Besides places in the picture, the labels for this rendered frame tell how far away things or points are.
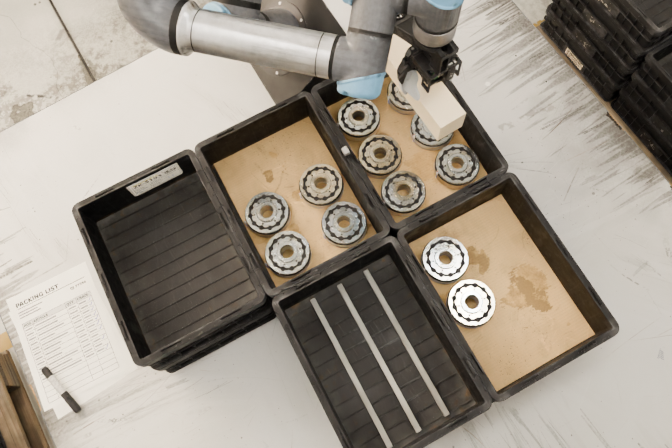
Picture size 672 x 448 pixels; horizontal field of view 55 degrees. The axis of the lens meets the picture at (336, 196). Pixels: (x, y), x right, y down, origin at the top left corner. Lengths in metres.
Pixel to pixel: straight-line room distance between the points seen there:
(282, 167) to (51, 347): 0.71
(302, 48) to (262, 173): 0.54
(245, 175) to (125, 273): 0.36
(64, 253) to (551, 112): 1.32
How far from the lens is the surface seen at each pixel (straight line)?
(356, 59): 1.06
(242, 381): 1.59
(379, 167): 1.51
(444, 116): 1.30
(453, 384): 1.44
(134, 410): 1.65
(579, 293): 1.47
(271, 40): 1.10
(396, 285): 1.46
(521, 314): 1.48
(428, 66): 1.21
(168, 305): 1.52
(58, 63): 2.93
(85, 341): 1.71
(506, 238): 1.52
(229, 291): 1.49
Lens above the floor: 2.26
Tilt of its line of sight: 70 degrees down
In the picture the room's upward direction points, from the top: 8 degrees counter-clockwise
